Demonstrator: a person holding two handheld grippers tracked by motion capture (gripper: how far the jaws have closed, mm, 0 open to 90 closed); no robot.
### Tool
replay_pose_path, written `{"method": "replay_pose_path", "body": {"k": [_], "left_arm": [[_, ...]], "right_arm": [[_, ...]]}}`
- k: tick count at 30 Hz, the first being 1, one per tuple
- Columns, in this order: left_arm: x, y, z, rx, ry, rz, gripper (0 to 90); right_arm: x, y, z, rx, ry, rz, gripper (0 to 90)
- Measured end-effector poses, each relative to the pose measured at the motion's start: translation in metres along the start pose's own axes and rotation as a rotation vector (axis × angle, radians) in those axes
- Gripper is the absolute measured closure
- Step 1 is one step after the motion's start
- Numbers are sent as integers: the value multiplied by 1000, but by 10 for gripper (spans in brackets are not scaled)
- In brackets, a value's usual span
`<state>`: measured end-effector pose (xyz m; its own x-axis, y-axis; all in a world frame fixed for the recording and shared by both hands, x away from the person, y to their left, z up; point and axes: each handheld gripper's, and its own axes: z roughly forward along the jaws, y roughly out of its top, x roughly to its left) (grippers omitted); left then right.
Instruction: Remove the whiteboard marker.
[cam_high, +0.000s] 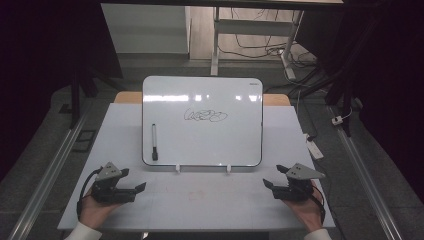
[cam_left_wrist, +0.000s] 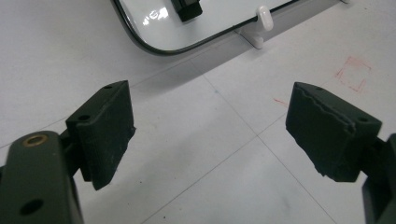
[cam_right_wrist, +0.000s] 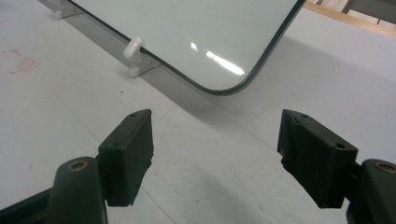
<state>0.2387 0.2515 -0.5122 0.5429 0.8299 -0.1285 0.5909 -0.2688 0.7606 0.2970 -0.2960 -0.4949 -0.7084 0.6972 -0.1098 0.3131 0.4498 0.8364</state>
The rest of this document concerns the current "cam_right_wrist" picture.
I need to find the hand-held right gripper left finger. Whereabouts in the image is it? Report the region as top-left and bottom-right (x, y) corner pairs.
(96, 108), (155, 208)

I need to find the wooden table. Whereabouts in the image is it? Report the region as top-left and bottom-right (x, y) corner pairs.
(303, 1), (396, 40)

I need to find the white whiteboard with dark rim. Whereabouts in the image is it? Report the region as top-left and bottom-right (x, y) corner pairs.
(66, 0), (307, 96)

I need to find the white whiteboard stand foot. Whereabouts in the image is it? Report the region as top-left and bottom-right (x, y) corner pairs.
(55, 5), (83, 21)
(122, 36), (163, 78)

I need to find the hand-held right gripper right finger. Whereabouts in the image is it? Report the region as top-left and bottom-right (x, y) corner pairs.
(276, 108), (359, 209)

